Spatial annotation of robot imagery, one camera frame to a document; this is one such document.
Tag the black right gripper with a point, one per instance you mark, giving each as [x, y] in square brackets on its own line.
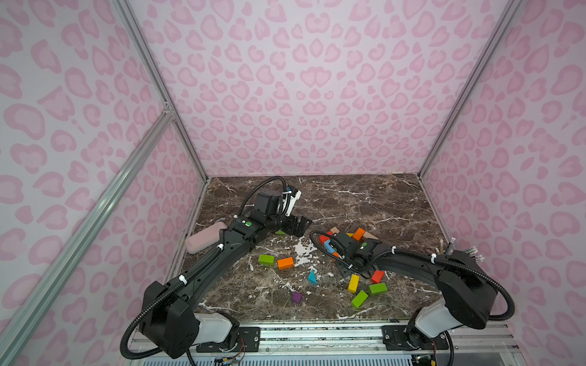
[342, 255]

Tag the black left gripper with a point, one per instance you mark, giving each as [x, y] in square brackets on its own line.
[291, 223]

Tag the light blue block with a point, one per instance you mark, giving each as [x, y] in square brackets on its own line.
[327, 245]

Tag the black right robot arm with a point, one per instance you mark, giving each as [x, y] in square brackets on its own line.
[470, 297]

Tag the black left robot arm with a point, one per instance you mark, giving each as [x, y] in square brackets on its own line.
[168, 321]

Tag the yellow block centre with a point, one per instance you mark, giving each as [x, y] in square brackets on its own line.
[353, 283]

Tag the green block right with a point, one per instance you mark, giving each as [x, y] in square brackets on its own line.
[378, 288]

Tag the green block bottom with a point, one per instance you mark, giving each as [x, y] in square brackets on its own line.
[359, 299]

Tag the teal triangle block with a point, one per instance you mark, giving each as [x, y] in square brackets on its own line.
[312, 278]

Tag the green block lower left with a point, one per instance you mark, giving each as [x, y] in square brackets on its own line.
[267, 260]

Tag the purple cube block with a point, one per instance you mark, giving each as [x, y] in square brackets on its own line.
[297, 297]

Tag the pink pencil case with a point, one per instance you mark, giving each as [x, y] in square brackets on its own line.
[205, 238]

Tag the bundle of pencils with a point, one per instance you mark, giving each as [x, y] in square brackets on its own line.
[450, 248]

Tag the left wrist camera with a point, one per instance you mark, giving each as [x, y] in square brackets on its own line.
[290, 197]

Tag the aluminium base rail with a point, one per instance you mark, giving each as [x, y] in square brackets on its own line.
[353, 342]

